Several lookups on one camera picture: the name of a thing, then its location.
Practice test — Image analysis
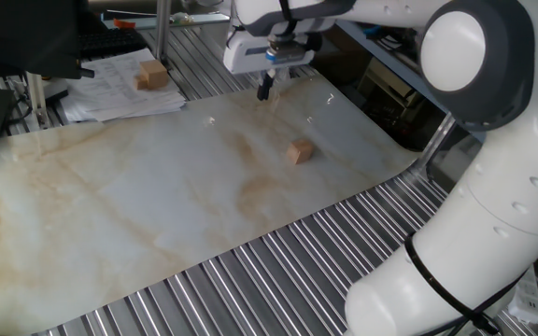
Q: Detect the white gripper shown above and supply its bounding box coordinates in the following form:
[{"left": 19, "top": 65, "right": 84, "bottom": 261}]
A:
[{"left": 222, "top": 30, "right": 318, "bottom": 102}]

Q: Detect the small wooden cube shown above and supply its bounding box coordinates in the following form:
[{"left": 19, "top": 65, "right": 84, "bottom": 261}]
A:
[{"left": 286, "top": 137, "right": 316, "bottom": 166}]

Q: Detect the large wooden block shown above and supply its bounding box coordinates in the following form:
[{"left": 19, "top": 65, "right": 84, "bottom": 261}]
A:
[{"left": 138, "top": 59, "right": 170, "bottom": 91}]

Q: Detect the small pale round object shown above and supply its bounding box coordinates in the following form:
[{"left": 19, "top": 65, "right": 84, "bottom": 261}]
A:
[{"left": 169, "top": 10, "right": 196, "bottom": 25}]

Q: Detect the black electronic equipment box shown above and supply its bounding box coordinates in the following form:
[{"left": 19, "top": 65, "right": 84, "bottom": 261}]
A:
[{"left": 356, "top": 56, "right": 443, "bottom": 151}]

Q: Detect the stack of printed papers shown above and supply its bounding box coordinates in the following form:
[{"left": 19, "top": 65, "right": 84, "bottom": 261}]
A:
[{"left": 60, "top": 47, "right": 188, "bottom": 124}]

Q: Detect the black keyboard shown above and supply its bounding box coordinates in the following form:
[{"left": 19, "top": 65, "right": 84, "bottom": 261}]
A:
[{"left": 78, "top": 27, "right": 149, "bottom": 61}]

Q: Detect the marble pattern mat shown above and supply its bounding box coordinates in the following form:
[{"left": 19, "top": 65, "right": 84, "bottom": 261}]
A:
[{"left": 0, "top": 73, "right": 422, "bottom": 335}]

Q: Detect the black monitor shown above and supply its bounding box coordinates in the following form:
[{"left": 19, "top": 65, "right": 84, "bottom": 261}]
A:
[{"left": 0, "top": 0, "right": 96, "bottom": 80}]

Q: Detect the white power strip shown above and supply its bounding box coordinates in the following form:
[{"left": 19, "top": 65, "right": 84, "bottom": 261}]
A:
[{"left": 506, "top": 266, "right": 538, "bottom": 324}]

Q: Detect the silver wrist camera blue cap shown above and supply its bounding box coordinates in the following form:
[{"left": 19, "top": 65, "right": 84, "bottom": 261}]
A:
[{"left": 263, "top": 39, "right": 317, "bottom": 65}]

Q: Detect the aluminium frame post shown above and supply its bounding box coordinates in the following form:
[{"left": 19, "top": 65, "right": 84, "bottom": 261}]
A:
[
  {"left": 154, "top": 0, "right": 174, "bottom": 63},
  {"left": 407, "top": 113, "right": 458, "bottom": 177}
]

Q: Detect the short aluminium stand post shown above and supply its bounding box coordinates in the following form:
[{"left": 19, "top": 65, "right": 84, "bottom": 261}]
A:
[{"left": 24, "top": 71, "right": 51, "bottom": 131}]

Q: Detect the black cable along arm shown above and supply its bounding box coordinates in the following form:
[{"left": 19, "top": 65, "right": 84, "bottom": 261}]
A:
[{"left": 403, "top": 232, "right": 531, "bottom": 336}]

